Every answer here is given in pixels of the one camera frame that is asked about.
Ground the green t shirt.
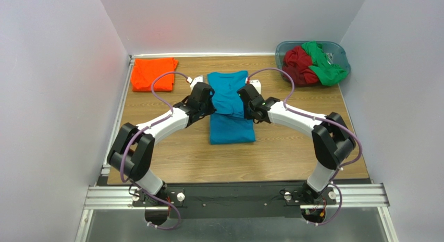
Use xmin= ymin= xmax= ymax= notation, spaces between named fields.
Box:
xmin=301 ymin=41 xmax=349 ymax=87

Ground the aluminium front frame rail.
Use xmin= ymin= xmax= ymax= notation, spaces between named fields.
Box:
xmin=83 ymin=184 xmax=390 ymax=210

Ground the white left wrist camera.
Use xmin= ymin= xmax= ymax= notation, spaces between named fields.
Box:
xmin=186 ymin=75 xmax=205 ymax=90

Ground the folded orange t shirt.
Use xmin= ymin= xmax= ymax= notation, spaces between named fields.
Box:
xmin=131 ymin=57 xmax=179 ymax=92

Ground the aluminium left side rail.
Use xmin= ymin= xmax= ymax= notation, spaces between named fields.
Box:
xmin=100 ymin=55 xmax=135 ymax=176

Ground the blue t shirt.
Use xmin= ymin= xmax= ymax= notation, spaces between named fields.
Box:
xmin=207 ymin=70 xmax=256 ymax=145

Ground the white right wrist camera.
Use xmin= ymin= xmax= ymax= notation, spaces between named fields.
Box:
xmin=245 ymin=78 xmax=262 ymax=94

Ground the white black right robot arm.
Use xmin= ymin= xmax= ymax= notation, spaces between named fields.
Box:
xmin=237 ymin=84 xmax=356 ymax=203

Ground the translucent teal plastic bin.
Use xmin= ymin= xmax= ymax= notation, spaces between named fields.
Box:
xmin=275 ymin=41 xmax=351 ymax=86

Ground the dark red t shirt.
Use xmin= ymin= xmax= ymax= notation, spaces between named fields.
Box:
xmin=282 ymin=46 xmax=320 ymax=87

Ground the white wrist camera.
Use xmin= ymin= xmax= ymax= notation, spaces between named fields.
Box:
xmin=186 ymin=75 xmax=205 ymax=90
xmin=245 ymin=78 xmax=262 ymax=94

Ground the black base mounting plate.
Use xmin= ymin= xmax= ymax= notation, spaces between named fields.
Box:
xmin=97 ymin=178 xmax=372 ymax=220

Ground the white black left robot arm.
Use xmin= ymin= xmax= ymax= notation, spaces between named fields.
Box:
xmin=107 ymin=82 xmax=216 ymax=197

